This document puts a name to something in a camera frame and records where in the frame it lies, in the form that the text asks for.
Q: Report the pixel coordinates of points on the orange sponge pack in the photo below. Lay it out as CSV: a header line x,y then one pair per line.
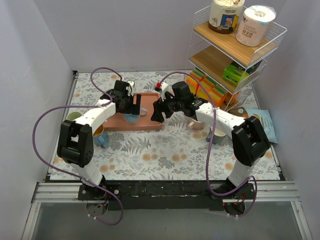
x,y
207,84
222,96
193,80

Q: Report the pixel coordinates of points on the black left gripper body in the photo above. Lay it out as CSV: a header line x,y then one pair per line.
x,y
136,104

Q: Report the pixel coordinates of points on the orange sponge pack middle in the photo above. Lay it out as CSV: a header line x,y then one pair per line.
x,y
207,84

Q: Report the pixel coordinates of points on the brown cartoon tissue roll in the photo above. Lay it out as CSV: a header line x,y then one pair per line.
x,y
224,15

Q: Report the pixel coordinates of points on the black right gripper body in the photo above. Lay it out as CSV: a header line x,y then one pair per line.
x,y
162,108

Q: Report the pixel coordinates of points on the pink mug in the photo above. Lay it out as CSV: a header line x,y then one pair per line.
x,y
196,125

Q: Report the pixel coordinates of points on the green ceramic mug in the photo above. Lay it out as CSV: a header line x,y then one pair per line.
x,y
73,115

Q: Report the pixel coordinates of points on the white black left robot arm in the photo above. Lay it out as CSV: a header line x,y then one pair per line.
x,y
76,144

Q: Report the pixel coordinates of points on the orange sponge pack left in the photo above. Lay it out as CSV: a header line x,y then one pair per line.
x,y
193,80

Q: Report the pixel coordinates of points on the dark grey mug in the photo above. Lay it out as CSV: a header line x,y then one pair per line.
x,y
218,136

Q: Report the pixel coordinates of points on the terracotta pink tray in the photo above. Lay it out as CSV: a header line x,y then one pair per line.
x,y
117,122

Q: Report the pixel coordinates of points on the blue white gradient mug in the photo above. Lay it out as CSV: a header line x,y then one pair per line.
x,y
134,119

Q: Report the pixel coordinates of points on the orange sponge pack right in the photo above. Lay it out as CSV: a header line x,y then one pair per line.
x,y
222,96

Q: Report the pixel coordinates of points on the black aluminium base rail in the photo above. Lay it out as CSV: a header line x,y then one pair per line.
x,y
163,194

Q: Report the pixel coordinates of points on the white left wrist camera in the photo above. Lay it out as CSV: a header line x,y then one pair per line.
x,y
131,85

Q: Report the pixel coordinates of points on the green tissue box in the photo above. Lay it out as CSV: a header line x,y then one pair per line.
x,y
234,72

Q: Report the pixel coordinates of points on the pink toilet paper roll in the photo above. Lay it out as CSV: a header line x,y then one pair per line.
x,y
254,24

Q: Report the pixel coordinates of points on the white wire shelf rack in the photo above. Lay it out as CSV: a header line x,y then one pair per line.
x,y
212,52

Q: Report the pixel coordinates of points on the blue butterfly mug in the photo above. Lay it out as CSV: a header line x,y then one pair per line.
x,y
100,137

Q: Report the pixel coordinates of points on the blue brown chips bag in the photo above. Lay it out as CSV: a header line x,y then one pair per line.
x,y
262,115

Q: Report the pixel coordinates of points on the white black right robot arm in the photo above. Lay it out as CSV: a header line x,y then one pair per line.
x,y
249,140

